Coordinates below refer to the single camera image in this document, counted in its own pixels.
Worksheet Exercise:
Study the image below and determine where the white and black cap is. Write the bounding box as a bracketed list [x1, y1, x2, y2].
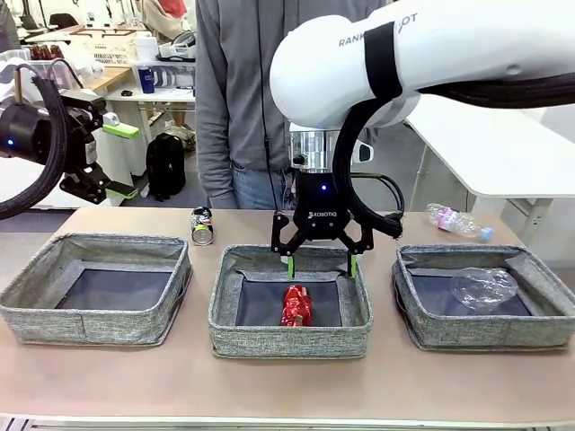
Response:
[156, 30, 198, 63]

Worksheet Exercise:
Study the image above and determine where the clear plastic cup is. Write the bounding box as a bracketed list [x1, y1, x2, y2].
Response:
[450, 265, 518, 311]

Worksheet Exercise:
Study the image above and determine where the aluminium slotted frame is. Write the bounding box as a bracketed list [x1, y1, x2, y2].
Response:
[0, 415, 575, 431]

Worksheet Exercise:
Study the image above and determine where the wood-top workbench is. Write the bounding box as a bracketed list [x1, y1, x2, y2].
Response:
[66, 66, 136, 109]

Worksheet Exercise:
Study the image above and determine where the brown glass bottles pack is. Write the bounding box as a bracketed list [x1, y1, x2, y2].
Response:
[29, 43, 64, 62]

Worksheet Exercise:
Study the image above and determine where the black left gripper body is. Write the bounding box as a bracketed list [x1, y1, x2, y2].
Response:
[0, 103, 98, 177]

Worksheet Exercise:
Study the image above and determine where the grey fabric basket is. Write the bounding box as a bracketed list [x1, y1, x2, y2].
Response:
[390, 243, 575, 352]
[0, 232, 193, 347]
[208, 244, 374, 359]

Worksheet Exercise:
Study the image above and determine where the crushed clear plastic bottle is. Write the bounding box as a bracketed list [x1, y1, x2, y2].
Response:
[424, 202, 494, 243]

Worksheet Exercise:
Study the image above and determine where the black backpack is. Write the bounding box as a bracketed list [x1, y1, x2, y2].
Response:
[146, 132, 188, 202]

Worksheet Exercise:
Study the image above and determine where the black Pepsi soda can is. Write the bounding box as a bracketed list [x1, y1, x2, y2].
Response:
[190, 206, 216, 247]

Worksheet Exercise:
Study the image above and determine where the person in grey shirt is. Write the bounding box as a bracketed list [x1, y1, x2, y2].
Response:
[195, 0, 387, 211]

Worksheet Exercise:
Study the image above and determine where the crushed red soda can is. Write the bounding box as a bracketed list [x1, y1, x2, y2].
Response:
[280, 283, 314, 328]

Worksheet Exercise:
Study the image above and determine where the black velcro cable strap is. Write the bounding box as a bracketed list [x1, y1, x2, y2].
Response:
[363, 19, 404, 101]

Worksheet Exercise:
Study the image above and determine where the clear plastic storage box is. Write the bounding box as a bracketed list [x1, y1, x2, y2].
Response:
[24, 57, 80, 91]

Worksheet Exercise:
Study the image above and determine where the person's right forearm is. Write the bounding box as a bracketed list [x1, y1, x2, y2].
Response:
[196, 102, 237, 210]

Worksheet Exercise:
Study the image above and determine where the white printed cardboard box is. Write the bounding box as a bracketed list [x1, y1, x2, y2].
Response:
[74, 27, 138, 68]

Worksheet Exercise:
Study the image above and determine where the dark blue bottle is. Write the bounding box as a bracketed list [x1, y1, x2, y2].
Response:
[137, 64, 156, 94]

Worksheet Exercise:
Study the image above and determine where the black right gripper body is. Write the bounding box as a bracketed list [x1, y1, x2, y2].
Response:
[292, 170, 356, 242]

